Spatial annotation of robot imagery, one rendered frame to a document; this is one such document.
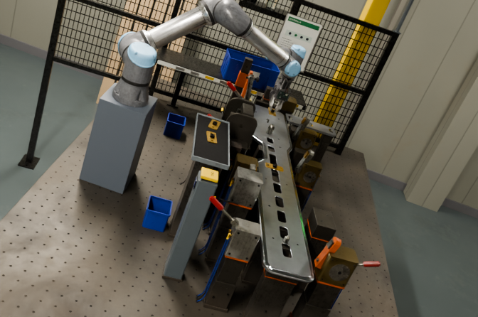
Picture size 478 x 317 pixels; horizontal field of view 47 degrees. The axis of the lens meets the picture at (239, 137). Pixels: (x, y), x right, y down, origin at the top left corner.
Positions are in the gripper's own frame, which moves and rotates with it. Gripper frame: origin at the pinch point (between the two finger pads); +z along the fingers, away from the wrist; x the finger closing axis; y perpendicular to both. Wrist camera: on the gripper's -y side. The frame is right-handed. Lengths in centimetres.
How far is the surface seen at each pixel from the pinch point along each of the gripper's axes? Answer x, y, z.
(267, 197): -5, 73, 7
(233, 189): -21, 84, 1
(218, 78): -28.1, -32.3, 6.0
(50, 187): -89, 64, 37
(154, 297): -39, 111, 36
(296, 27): 7, -55, -30
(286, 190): 4, 64, 7
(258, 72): -7.7, -35.8, -3.3
